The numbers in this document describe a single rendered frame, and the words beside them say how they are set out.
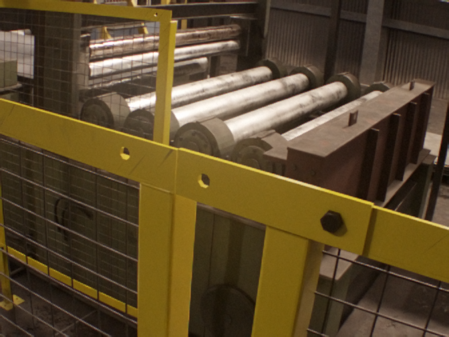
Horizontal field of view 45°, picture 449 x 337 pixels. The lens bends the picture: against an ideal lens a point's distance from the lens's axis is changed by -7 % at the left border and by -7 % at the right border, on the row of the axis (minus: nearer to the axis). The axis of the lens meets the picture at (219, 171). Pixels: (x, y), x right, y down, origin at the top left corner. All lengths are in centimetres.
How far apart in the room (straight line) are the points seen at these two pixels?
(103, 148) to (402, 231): 35
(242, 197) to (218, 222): 224
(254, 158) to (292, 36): 987
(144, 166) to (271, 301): 20
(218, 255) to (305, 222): 234
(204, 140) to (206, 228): 43
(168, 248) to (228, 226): 213
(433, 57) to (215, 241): 909
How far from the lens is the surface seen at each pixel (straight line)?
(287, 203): 54
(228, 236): 279
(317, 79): 467
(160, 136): 235
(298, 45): 1236
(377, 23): 1116
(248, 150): 263
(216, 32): 454
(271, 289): 59
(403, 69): 1164
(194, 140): 278
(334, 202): 52
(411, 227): 51
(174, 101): 364
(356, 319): 371
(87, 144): 68
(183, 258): 67
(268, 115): 333
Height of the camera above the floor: 204
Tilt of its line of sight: 21 degrees down
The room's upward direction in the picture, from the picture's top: 5 degrees clockwise
